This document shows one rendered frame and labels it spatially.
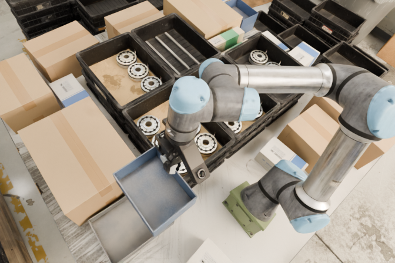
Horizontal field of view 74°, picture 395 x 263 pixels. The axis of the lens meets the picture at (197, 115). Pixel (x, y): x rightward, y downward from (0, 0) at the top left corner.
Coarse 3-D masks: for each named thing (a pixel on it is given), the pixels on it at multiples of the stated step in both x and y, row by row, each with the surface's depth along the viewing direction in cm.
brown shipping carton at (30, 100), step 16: (0, 64) 124; (16, 64) 125; (0, 80) 119; (16, 80) 120; (32, 80) 121; (0, 96) 115; (16, 96) 116; (32, 96) 116; (48, 96) 120; (0, 112) 110; (16, 112) 114; (32, 112) 120; (48, 112) 126; (16, 128) 120
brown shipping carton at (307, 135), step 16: (304, 112) 129; (320, 112) 131; (288, 128) 125; (304, 128) 124; (320, 128) 125; (336, 128) 126; (288, 144) 131; (304, 144) 121; (320, 144) 120; (304, 160) 127
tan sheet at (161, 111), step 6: (168, 102) 127; (156, 108) 124; (162, 108) 125; (168, 108) 125; (144, 114) 122; (150, 114) 122; (156, 114) 122; (162, 114) 123; (162, 126) 119; (204, 132) 120; (150, 138) 115; (204, 144) 117; (216, 150) 116
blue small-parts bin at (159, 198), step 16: (144, 160) 82; (160, 160) 85; (128, 176) 81; (144, 176) 81; (160, 176) 82; (176, 176) 79; (128, 192) 78; (144, 192) 79; (160, 192) 79; (176, 192) 80; (192, 192) 74; (144, 208) 76; (160, 208) 77; (176, 208) 77; (160, 224) 74
